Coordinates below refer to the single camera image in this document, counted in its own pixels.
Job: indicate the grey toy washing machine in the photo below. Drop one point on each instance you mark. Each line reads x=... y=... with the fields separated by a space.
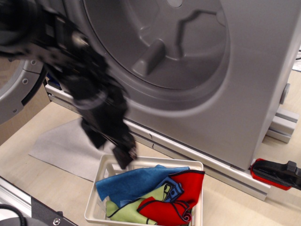
x=208 y=74

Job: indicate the red cloth with dark trim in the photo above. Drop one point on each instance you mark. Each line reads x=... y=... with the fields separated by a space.
x=175 y=209

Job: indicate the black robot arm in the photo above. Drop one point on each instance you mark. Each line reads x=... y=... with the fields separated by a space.
x=28 y=30

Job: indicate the white plastic laundry basket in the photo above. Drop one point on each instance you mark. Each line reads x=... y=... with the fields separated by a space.
x=96 y=208

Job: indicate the black metal mounting plate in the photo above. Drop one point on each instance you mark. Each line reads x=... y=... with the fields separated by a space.
x=47 y=215

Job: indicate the blue cloth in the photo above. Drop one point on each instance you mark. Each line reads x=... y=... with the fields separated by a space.
x=129 y=186

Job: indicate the aluminium extrusion side block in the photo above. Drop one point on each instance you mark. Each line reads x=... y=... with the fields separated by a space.
x=283 y=125

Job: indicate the aluminium frame rail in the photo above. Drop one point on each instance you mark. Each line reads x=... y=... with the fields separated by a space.
x=13 y=196

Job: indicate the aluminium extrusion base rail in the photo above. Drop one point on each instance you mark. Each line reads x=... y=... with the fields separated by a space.
x=188 y=155

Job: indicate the red and black clamp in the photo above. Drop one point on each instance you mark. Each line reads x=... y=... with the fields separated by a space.
x=282 y=176

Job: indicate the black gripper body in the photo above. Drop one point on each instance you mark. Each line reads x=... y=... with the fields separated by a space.
x=103 y=106

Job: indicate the light green cloth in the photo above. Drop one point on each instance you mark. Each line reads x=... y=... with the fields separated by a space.
x=129 y=213

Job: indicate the grey felt cloth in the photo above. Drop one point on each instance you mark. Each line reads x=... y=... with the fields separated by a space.
x=69 y=148

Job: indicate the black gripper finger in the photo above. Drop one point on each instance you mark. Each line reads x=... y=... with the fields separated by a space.
x=124 y=157
x=96 y=138

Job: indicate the grey washing machine door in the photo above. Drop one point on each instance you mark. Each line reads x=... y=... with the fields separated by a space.
x=19 y=82

